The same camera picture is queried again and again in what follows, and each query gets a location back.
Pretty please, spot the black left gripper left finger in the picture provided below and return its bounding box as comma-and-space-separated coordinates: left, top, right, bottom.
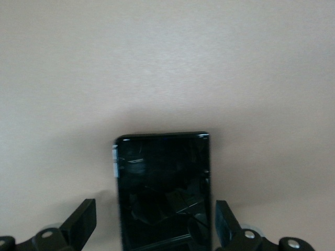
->
15, 198, 98, 251

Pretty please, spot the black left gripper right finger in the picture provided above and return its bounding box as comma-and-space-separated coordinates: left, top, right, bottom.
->
215, 200, 281, 251

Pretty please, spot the long black smartphone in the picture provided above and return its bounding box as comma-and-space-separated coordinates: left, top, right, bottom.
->
113, 131, 212, 251

